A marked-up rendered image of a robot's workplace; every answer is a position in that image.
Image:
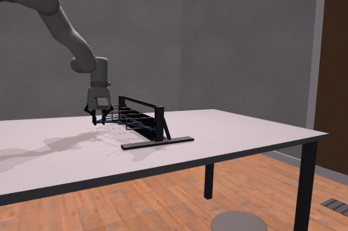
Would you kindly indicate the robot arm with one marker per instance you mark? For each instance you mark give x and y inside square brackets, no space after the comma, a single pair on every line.
[61,29]

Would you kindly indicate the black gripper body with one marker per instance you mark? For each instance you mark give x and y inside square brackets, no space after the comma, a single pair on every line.
[97,92]

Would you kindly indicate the dark grey rack with patch panel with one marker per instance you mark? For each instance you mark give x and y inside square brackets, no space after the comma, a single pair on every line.
[157,138]

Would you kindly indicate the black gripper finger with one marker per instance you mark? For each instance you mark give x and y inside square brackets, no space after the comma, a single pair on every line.
[106,112]
[91,113]

